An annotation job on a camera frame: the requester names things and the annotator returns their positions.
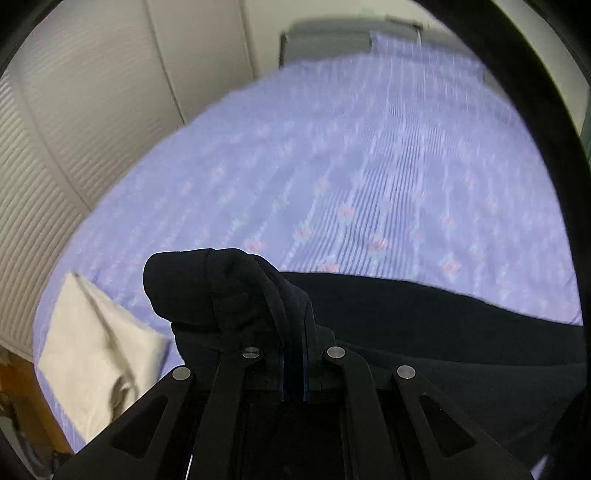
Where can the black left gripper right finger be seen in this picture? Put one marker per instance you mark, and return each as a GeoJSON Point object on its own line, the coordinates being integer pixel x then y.
{"type": "Point", "coordinates": [403, 428]}

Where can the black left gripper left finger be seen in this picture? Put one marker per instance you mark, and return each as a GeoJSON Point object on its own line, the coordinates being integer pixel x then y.
{"type": "Point", "coordinates": [180, 429]}

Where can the black pants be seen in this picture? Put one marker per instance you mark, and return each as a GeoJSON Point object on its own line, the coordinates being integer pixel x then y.
{"type": "Point", "coordinates": [520, 378]}

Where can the cream folded cloth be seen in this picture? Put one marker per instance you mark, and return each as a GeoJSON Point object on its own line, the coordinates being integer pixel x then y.
{"type": "Point", "coordinates": [98, 359]}

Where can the purple floral bed sheet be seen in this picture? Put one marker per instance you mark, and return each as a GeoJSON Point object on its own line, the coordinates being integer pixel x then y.
{"type": "Point", "coordinates": [399, 164]}

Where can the white louvered wardrobe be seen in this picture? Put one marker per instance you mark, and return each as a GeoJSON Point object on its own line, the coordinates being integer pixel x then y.
{"type": "Point", "coordinates": [91, 89]}

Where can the grey bed headboard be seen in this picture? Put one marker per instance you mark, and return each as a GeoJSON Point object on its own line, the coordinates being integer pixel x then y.
{"type": "Point", "coordinates": [324, 38]}

